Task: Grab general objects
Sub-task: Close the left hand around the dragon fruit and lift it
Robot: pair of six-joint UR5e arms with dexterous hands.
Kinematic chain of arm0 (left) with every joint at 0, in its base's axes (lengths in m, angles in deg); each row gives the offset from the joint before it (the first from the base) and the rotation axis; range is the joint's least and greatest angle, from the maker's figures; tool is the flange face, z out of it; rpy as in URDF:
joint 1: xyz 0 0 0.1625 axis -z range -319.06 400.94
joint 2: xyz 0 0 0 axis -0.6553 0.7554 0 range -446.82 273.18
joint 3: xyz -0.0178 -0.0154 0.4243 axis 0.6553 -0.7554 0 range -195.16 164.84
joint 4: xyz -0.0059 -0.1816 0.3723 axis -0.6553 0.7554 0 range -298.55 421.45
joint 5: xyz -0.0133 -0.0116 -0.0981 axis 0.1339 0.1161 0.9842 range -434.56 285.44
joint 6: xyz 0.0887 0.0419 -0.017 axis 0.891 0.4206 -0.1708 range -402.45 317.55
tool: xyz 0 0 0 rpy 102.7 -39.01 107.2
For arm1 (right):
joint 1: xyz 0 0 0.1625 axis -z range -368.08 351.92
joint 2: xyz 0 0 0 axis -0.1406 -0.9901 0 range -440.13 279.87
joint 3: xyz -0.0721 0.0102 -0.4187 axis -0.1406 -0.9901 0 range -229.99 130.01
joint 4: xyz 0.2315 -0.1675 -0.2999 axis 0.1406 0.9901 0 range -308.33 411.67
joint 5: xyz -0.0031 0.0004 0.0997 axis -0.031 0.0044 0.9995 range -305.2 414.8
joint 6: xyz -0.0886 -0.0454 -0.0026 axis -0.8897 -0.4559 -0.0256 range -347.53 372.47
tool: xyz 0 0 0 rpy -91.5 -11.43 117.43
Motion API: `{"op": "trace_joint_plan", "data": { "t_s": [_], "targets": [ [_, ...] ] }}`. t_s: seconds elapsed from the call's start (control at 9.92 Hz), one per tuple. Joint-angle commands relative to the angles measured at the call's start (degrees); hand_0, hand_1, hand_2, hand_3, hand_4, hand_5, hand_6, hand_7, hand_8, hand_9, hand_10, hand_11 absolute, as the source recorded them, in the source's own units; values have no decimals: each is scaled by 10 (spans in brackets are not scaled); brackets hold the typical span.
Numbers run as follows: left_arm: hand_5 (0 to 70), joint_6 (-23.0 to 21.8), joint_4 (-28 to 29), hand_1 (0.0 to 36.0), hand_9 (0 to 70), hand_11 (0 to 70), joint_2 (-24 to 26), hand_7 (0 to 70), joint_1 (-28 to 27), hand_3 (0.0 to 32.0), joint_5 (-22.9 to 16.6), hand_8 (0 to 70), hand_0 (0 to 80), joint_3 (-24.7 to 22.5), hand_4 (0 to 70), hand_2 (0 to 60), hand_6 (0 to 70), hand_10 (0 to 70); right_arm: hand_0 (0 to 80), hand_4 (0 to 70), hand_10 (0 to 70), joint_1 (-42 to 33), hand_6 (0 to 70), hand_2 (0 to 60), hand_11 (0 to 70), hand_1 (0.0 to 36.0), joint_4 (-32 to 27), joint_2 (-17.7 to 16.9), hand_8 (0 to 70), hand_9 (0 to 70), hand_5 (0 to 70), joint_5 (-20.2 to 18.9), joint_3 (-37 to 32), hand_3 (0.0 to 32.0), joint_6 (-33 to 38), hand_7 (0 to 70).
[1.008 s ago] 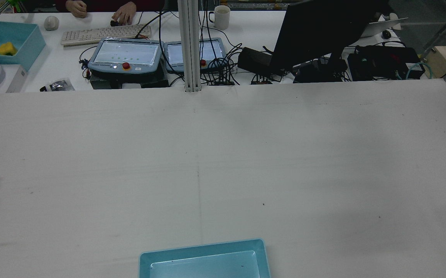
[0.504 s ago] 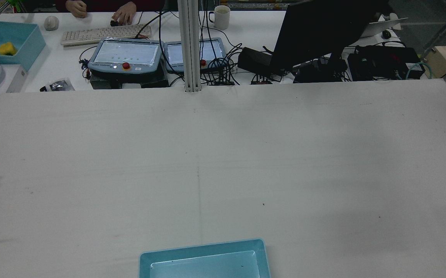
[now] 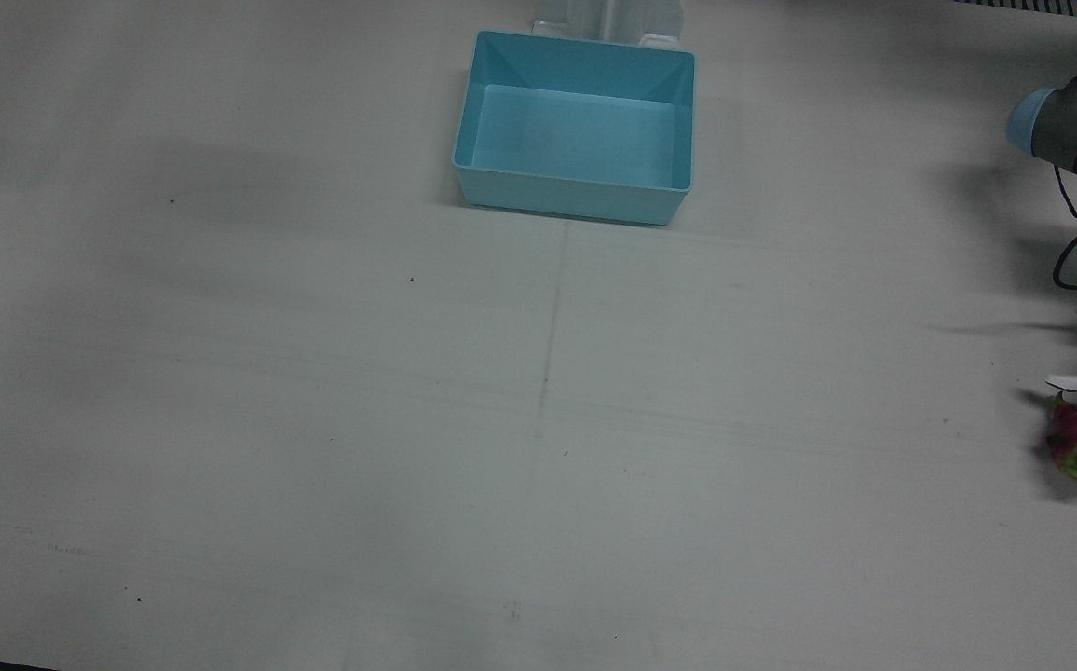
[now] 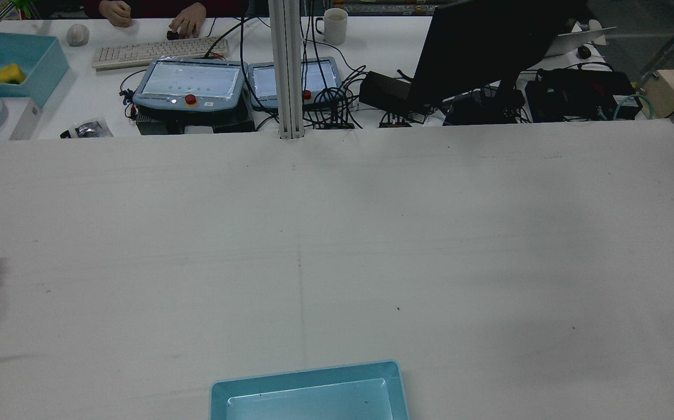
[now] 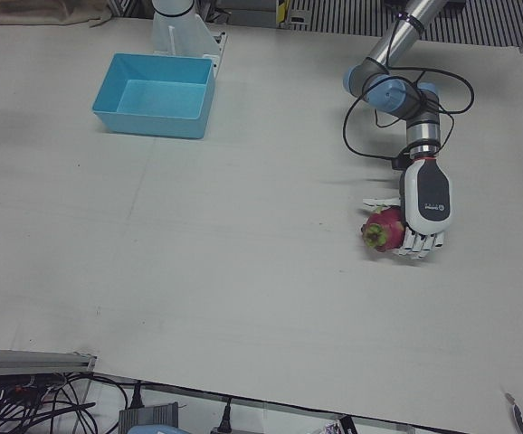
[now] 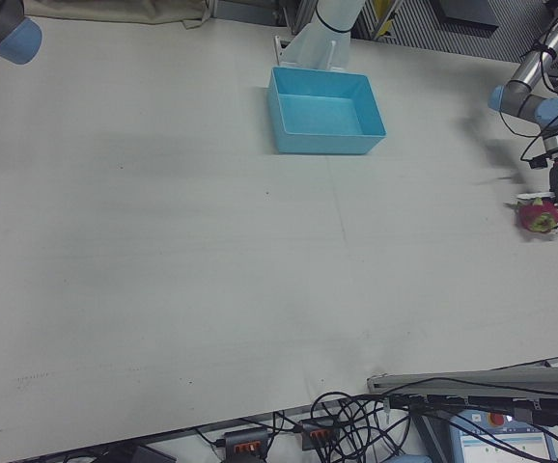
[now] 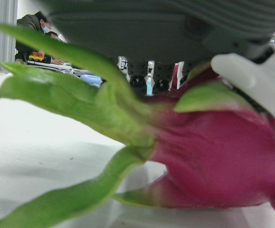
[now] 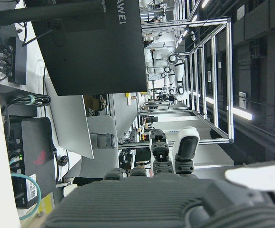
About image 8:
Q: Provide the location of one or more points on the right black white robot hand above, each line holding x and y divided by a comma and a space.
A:
140, 204

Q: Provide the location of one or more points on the aluminium cage frame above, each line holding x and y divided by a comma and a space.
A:
229, 78

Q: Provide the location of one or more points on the white humanoid robot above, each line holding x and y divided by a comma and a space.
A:
178, 69

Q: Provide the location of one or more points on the black mini computer red logo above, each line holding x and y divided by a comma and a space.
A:
38, 147

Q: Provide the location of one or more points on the silver flat screen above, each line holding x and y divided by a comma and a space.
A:
71, 118

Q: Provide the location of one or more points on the grey office chair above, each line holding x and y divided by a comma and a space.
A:
101, 128

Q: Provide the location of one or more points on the black Huawei monitor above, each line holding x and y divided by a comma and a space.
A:
92, 54

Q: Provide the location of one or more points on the black desk box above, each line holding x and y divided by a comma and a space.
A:
18, 61

